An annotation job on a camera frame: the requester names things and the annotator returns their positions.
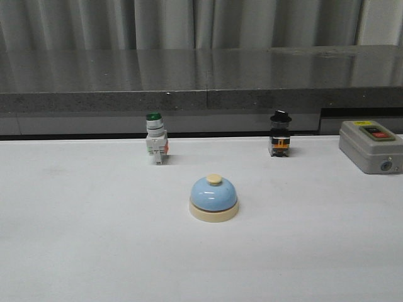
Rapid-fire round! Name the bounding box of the blue and cream desk bell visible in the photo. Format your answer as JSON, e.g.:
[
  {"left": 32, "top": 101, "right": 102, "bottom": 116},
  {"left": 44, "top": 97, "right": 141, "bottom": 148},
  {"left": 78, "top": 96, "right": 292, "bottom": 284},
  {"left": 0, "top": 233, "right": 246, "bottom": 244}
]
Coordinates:
[{"left": 189, "top": 174, "right": 239, "bottom": 223}]

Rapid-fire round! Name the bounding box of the dark granite counter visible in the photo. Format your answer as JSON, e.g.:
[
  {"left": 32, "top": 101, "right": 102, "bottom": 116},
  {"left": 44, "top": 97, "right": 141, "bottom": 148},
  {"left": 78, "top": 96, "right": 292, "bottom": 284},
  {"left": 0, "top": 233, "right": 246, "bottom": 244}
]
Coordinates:
[{"left": 1, "top": 45, "right": 402, "bottom": 137}]

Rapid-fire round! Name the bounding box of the grey curtain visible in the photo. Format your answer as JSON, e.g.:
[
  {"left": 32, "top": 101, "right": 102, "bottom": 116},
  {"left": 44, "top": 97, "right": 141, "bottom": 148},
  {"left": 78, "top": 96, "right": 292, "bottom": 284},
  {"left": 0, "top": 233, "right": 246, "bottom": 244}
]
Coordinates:
[{"left": 1, "top": 1, "right": 402, "bottom": 51}]

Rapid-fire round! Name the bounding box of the green push button switch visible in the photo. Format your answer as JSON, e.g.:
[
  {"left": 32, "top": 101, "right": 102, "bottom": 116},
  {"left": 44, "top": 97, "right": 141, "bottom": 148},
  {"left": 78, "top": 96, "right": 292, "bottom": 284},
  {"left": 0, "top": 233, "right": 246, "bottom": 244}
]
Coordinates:
[{"left": 146, "top": 112, "right": 169, "bottom": 164}]

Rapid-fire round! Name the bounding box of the black rotary selector switch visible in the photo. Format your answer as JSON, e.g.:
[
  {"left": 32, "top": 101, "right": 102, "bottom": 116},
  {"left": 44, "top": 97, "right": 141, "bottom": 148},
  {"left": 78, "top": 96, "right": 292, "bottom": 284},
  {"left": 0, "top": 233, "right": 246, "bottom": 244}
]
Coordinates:
[{"left": 268, "top": 110, "right": 292, "bottom": 157}]

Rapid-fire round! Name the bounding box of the grey on-off switch box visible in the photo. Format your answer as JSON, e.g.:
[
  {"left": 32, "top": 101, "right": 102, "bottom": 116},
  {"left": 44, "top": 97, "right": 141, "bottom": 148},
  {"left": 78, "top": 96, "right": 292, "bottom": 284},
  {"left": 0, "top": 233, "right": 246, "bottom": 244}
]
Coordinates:
[{"left": 339, "top": 120, "right": 402, "bottom": 174}]

